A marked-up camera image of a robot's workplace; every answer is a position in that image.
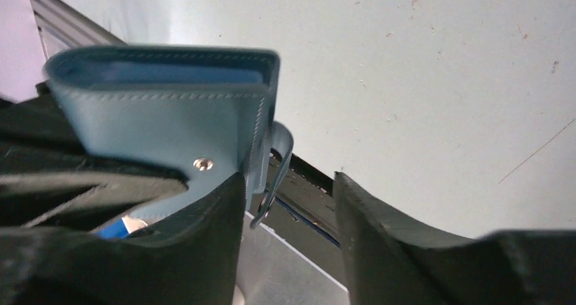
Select aluminium frame rail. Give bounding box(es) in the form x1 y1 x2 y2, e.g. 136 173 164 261
29 0 124 59

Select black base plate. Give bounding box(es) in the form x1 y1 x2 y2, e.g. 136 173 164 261
264 156 346 285

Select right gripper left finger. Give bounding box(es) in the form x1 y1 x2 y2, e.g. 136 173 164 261
1 173 245 304

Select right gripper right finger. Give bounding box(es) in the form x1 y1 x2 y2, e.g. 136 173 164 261
334 172 575 304

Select blue leather card holder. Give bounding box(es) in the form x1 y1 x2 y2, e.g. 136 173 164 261
43 45 294 228

